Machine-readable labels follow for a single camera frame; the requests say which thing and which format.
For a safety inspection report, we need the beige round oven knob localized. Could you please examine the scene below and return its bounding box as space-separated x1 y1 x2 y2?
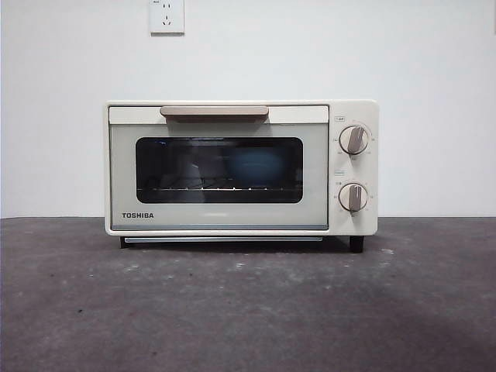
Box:
338 182 368 212
339 124 370 154

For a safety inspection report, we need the oven door with beige handle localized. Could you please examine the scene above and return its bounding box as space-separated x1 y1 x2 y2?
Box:
108 105 329 232

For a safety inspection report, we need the silver oven crumb tray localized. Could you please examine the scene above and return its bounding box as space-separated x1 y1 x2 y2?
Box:
122 236 325 244

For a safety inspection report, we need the white wall socket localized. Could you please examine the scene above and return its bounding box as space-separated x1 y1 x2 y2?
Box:
150 0 186 36

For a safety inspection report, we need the cream Toshiba toaster oven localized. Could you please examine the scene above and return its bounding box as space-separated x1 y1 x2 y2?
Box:
104 99 379 253

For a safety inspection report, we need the metal wire oven rack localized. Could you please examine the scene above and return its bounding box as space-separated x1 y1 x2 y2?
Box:
149 185 286 193

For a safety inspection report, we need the blue ribbed bowl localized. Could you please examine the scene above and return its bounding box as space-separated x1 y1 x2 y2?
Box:
226 149 288 187

